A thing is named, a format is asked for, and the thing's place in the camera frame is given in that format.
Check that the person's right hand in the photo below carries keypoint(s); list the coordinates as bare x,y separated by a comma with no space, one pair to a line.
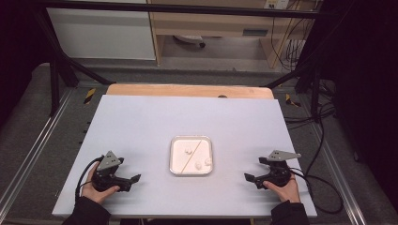
284,192

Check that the light wooden desk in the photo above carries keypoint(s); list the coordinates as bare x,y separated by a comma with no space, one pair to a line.
212,23

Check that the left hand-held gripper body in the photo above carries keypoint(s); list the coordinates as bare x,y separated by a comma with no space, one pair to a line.
106,170

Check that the white marshmallow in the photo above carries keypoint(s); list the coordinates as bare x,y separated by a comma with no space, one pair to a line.
188,151

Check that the white cabinet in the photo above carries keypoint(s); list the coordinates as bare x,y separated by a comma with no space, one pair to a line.
103,34

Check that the person's left hand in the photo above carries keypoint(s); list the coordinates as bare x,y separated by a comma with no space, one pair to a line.
98,193

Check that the aluminium floor rail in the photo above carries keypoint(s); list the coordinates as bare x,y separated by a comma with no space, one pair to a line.
338,175
34,146

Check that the wooden table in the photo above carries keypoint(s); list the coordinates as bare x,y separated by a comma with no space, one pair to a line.
187,91

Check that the white table board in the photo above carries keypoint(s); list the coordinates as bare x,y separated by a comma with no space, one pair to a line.
187,118

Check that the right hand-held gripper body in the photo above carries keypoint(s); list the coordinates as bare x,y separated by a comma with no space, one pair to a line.
277,172

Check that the white square tray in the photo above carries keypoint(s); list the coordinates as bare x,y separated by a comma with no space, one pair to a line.
191,168

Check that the white wall socket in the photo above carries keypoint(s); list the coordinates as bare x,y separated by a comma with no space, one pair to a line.
276,3

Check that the chair base with caster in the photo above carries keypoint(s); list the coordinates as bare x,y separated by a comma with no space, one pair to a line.
191,39

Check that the black metal frame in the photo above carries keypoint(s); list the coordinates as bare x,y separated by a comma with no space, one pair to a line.
175,8

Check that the thin wooden skewer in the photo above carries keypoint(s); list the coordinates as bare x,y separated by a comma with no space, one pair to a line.
191,156

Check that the yellow and black tape strip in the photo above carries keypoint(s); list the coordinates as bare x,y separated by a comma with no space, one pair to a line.
89,96
291,100

